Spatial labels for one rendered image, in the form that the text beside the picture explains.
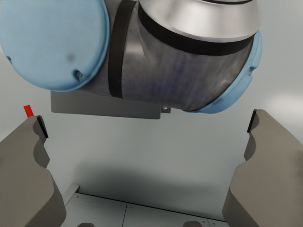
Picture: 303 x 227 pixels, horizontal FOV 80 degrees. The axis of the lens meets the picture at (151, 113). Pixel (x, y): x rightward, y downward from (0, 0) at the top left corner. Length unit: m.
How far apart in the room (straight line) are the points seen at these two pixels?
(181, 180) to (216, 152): 0.31
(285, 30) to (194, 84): 1.31
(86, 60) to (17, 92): 1.32
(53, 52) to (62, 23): 0.03
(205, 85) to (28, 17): 0.18
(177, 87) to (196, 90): 0.02
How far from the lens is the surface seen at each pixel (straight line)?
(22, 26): 0.22
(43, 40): 0.21
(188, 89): 0.19
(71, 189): 1.44
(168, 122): 1.23
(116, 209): 1.30
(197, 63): 0.17
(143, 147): 1.27
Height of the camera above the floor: 1.19
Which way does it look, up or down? 81 degrees down
